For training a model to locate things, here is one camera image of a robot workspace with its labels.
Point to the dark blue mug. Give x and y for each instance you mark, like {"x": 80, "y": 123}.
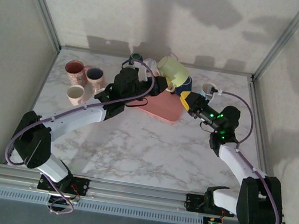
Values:
{"x": 185, "y": 87}

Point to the yellow-green mug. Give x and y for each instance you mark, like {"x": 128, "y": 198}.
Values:
{"x": 172, "y": 69}

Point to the light blue mug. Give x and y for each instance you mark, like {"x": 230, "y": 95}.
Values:
{"x": 208, "y": 87}

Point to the dark green mug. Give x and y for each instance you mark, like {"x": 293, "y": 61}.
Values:
{"x": 136, "y": 57}

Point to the pink mug purple interior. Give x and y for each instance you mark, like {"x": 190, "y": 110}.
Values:
{"x": 94, "y": 73}

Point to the pale pink mug cream interior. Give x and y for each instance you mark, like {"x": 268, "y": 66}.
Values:
{"x": 75, "y": 92}

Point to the speckled pink mug red interior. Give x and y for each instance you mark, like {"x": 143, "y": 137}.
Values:
{"x": 74, "y": 68}

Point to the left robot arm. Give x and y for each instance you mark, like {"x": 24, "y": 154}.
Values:
{"x": 75, "y": 120}

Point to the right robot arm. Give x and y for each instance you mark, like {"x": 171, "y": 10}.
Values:
{"x": 236, "y": 161}

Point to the pink tray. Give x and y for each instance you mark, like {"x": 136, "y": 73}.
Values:
{"x": 164, "y": 105}

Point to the aluminium table rail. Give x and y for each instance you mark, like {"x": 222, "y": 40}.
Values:
{"x": 137, "y": 194}
{"x": 104, "y": 53}
{"x": 259, "y": 120}

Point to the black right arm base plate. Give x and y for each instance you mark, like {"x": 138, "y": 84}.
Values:
{"x": 193, "y": 201}

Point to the aluminium frame post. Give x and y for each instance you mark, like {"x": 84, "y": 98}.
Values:
{"x": 42, "y": 3}
{"x": 283, "y": 39}

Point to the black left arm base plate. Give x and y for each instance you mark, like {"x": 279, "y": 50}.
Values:
{"x": 82, "y": 185}

